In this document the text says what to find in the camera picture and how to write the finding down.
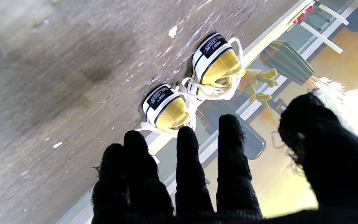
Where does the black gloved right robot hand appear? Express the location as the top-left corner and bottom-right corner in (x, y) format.
(91, 92), (358, 224)

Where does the long white spread shoelace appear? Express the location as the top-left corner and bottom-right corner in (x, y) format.
(181, 37), (245, 100)

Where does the white shoelace of handled sneaker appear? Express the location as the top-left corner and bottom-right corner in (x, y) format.
(135, 89), (203, 137)

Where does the white pampas grass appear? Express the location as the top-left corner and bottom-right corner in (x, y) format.
(308, 77), (358, 144)

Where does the dark ribbed vase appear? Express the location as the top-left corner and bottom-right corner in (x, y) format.
(259, 40), (315, 86)

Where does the long white slanted slat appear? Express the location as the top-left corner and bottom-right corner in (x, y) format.
(300, 21), (343, 54)

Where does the short white slanted slat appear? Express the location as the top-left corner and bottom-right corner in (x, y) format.
(318, 3), (350, 26)

